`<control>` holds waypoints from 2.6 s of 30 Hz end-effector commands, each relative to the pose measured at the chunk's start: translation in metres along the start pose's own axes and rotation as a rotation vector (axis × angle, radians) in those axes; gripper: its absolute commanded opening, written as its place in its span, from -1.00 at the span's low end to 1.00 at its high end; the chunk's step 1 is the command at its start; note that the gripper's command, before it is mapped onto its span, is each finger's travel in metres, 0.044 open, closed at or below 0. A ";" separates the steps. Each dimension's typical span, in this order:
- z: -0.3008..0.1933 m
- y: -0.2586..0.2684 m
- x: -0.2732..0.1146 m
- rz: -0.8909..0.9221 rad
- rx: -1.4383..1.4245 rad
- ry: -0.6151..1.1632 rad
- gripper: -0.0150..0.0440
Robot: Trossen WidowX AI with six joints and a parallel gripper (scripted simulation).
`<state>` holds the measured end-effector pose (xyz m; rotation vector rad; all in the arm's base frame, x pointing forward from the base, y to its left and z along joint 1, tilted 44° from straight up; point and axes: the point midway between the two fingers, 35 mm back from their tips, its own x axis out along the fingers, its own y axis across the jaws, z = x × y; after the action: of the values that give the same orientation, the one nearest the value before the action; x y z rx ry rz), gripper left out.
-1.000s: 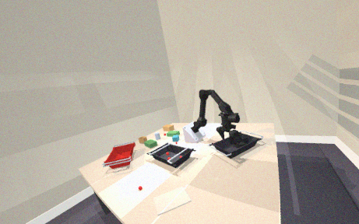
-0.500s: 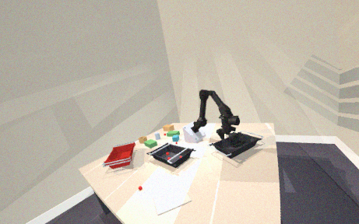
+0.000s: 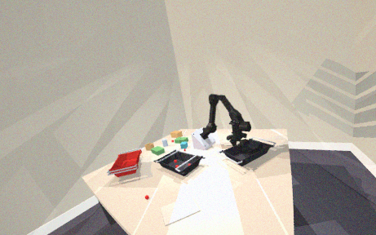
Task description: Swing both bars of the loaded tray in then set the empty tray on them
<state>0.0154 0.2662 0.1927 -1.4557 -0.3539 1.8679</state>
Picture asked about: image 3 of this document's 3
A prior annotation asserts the green box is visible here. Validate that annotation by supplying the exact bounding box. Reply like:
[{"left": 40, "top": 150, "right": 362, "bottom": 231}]
[
  {"left": 151, "top": 146, "right": 166, "bottom": 156},
  {"left": 174, "top": 137, "right": 188, "bottom": 144}
]

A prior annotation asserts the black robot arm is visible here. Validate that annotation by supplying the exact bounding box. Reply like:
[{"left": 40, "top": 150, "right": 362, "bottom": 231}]
[{"left": 200, "top": 94, "right": 251, "bottom": 140}]

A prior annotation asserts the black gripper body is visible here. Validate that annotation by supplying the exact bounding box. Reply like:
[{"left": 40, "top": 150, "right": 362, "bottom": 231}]
[{"left": 226, "top": 130, "right": 250, "bottom": 146}]

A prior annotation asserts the grey cylinder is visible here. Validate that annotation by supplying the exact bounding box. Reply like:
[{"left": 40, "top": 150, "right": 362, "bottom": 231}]
[{"left": 161, "top": 139, "right": 168, "bottom": 147}]

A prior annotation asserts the white flat rectangular panel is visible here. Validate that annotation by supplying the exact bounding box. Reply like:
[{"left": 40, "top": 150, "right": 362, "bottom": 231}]
[{"left": 161, "top": 195, "right": 200, "bottom": 226}]

